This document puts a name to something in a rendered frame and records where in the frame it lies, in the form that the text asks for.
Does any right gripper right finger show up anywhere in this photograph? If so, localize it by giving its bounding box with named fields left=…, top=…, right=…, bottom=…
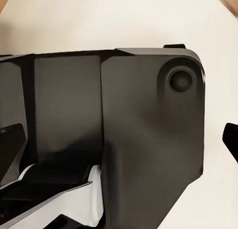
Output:
left=222, top=123, right=238, bottom=163

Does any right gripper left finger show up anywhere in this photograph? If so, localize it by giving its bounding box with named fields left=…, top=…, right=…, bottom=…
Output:
left=0, top=123, right=26, bottom=182

